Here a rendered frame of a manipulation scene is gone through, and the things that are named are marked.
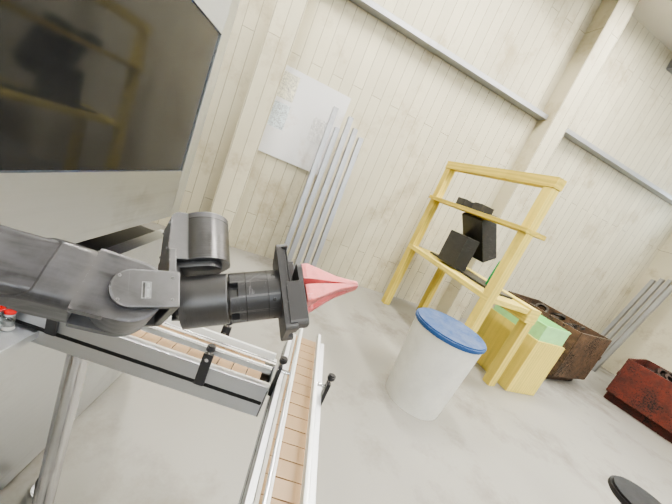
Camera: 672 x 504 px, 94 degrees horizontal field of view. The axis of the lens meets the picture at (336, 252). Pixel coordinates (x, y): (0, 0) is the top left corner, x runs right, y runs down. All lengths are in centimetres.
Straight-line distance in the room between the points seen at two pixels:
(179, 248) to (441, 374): 238
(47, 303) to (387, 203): 451
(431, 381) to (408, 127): 331
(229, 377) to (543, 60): 565
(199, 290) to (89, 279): 9
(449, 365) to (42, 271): 244
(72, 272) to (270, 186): 404
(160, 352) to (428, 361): 202
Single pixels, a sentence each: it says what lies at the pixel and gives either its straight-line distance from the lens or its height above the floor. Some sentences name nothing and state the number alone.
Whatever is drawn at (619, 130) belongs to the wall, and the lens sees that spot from 705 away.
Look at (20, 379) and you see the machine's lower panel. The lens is 138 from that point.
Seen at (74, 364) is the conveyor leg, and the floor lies 78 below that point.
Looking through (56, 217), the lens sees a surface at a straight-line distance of 112.
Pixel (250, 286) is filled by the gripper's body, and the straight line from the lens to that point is 35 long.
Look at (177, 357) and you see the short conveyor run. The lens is 88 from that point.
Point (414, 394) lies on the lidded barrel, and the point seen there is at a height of 17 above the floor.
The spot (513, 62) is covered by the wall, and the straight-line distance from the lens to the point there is 558.
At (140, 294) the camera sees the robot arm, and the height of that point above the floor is 132.
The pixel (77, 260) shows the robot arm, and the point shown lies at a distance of 34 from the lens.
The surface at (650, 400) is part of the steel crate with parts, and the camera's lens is 630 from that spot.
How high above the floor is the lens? 148
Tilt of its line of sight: 13 degrees down
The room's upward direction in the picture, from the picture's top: 23 degrees clockwise
